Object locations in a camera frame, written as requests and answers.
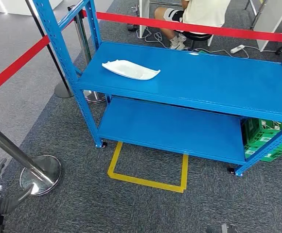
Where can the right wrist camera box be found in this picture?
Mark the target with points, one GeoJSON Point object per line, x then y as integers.
{"type": "Point", "coordinates": [233, 229]}

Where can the green plastic crate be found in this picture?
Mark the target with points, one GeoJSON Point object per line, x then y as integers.
{"type": "Point", "coordinates": [270, 157]}
{"type": "Point", "coordinates": [255, 132]}

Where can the chrome stanchion post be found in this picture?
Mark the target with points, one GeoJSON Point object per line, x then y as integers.
{"type": "Point", "coordinates": [82, 35]}
{"type": "Point", "coordinates": [41, 175]}

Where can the black stanchion post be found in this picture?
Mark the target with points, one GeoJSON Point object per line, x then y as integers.
{"type": "Point", "coordinates": [63, 90]}

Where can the white low platform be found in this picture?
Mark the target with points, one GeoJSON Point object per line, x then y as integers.
{"type": "Point", "coordinates": [14, 6]}

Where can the blue metal shelf rack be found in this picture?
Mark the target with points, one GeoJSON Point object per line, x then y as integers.
{"type": "Point", "coordinates": [180, 74]}

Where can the person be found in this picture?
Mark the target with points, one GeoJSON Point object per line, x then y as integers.
{"type": "Point", "coordinates": [204, 13]}

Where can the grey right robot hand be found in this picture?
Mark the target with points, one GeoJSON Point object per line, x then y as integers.
{"type": "Point", "coordinates": [224, 229]}

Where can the black round stool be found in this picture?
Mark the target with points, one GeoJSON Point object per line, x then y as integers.
{"type": "Point", "coordinates": [196, 36]}

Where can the white power strip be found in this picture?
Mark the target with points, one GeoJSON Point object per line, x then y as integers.
{"type": "Point", "coordinates": [237, 49]}

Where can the white curved plastic part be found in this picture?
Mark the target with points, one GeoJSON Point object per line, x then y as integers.
{"type": "Point", "coordinates": [131, 70]}

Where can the white desk panel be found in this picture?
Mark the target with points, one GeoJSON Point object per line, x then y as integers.
{"type": "Point", "coordinates": [272, 19]}
{"type": "Point", "coordinates": [144, 16]}

